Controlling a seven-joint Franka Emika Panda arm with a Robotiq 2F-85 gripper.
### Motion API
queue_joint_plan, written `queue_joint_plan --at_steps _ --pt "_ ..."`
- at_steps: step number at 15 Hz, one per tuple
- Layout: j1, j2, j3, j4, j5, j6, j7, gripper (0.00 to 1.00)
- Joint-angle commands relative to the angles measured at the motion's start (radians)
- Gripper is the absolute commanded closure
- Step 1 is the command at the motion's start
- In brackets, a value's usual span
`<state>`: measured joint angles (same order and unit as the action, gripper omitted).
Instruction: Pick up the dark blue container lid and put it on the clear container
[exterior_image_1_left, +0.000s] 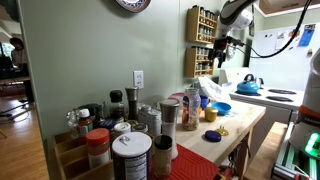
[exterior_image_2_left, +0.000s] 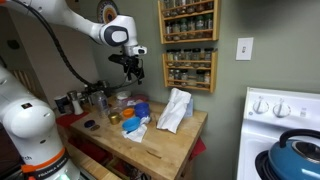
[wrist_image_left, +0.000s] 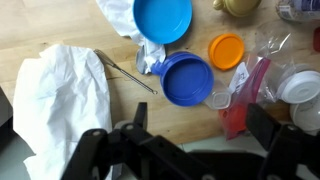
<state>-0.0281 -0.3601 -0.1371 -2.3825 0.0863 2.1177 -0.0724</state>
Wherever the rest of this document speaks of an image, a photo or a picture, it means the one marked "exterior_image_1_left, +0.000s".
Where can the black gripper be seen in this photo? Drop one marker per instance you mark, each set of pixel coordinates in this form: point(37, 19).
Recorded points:
point(218, 48)

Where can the dark blue container lid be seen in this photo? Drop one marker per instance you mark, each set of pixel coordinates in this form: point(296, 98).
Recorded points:
point(213, 136)

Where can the pink lid container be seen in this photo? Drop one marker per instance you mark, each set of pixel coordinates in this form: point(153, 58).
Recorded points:
point(176, 96)

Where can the clear plastic container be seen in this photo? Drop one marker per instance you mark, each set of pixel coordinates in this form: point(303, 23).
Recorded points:
point(191, 111)

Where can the flat gold lid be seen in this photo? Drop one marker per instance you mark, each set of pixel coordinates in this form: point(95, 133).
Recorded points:
point(222, 131)

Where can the silver lid small jar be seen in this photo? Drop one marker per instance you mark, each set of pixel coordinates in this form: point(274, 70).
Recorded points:
point(140, 127)

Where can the black lid spice jar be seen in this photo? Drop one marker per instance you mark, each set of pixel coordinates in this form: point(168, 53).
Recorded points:
point(162, 158)

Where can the small white lid jar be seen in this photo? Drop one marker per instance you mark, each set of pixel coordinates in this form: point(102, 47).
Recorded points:
point(122, 128)

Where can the blue lid jar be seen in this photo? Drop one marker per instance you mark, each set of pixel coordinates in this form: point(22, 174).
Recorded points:
point(106, 124)

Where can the white lid large canister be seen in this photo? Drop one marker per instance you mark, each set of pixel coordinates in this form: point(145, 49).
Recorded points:
point(131, 156)

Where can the red lid jar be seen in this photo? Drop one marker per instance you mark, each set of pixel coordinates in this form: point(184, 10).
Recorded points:
point(98, 146)

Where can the white crumpled cloth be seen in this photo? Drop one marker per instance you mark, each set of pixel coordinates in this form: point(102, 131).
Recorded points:
point(210, 89)

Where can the blue tea kettle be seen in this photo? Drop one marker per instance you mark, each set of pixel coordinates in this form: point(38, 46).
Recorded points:
point(248, 87)

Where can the dark blue cup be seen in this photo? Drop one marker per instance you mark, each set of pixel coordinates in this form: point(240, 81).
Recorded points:
point(204, 101)

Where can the light blue bowl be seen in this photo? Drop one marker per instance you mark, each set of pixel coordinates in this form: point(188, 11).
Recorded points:
point(221, 108)

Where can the silver coffee pot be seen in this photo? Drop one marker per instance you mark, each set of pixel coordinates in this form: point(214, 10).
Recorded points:
point(260, 82)

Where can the small orange cup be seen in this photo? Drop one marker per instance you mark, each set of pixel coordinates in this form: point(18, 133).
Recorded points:
point(200, 111)

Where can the small yellow jar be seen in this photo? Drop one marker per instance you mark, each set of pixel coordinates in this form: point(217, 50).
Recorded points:
point(211, 114)

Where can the white refrigerator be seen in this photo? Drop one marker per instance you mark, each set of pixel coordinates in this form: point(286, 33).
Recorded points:
point(283, 63)

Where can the white paper on fridge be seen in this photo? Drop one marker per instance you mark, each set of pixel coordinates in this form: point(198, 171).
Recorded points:
point(281, 40)

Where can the white electric stove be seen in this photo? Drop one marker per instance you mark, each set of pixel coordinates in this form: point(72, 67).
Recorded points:
point(263, 110)

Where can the wooden butcher block cart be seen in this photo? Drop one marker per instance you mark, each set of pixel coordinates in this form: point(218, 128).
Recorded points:
point(233, 126)

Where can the black stove burner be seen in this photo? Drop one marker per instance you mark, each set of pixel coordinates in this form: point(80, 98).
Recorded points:
point(279, 98)
point(281, 91)

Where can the steel and clear grinder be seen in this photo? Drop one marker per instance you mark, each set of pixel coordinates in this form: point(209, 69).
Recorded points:
point(169, 128)

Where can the silver metal tin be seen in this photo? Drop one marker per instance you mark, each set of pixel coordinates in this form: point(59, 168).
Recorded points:
point(150, 119)

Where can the blue paper on fridge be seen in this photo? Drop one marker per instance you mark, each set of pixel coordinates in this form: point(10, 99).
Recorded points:
point(306, 35)

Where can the dark pepper grinder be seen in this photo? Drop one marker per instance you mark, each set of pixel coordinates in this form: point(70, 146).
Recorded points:
point(132, 105)

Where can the red mat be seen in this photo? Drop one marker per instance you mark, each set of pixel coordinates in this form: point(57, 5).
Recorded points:
point(191, 166)

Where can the black cap glass bottle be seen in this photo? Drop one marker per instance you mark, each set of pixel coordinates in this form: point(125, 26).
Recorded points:
point(116, 108)

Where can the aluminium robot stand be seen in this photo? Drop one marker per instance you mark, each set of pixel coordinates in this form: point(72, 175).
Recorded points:
point(286, 160)

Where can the white cap spice bottle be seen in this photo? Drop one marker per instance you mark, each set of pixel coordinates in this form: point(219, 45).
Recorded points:
point(84, 124)

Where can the clear glass bottle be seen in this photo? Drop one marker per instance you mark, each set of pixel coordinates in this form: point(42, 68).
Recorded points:
point(71, 124)

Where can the wooden organizer box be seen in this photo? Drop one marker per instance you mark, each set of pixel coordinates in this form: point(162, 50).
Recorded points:
point(71, 161)

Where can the person in white shirt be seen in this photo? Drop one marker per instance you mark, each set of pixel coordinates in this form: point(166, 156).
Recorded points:
point(20, 60)

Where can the small round wall plate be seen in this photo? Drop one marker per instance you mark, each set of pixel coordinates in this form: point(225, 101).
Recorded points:
point(231, 53)

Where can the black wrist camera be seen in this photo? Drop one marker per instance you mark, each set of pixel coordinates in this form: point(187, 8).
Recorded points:
point(235, 41)

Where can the white wall outlet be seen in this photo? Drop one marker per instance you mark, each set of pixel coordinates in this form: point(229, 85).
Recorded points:
point(138, 79)

